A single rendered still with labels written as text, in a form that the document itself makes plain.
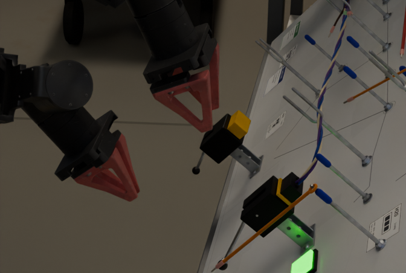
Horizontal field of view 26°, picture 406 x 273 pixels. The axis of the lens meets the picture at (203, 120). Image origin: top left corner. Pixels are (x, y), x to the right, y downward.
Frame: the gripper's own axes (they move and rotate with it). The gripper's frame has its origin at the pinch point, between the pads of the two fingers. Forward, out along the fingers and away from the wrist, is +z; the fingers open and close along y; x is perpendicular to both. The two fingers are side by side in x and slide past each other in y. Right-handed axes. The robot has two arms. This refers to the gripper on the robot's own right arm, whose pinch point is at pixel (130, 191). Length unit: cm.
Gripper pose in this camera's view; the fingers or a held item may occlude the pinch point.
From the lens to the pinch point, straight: 113.2
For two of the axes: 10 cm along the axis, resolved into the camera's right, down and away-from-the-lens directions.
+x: -7.7, 4.8, 4.2
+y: 1.6, -5.0, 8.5
